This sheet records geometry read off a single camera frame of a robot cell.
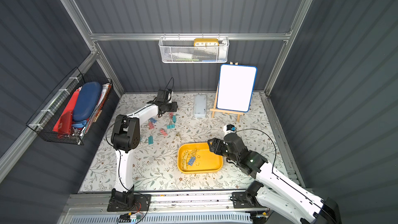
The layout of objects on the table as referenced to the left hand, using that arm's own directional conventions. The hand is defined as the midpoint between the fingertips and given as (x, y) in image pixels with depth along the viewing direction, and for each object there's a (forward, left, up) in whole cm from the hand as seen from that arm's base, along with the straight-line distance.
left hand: (176, 105), depth 105 cm
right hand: (-33, -24, +11) cm, 42 cm away
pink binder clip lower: (-19, +6, -4) cm, 21 cm away
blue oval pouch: (-16, +37, +27) cm, 49 cm away
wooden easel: (-5, -26, +1) cm, 27 cm away
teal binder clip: (-13, +3, -7) cm, 15 cm away
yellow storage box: (-35, -15, -5) cm, 38 cm away
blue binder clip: (-37, -12, -5) cm, 39 cm away
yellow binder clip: (-34, -8, -4) cm, 35 cm away
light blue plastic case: (+4, -16, -5) cm, 18 cm away
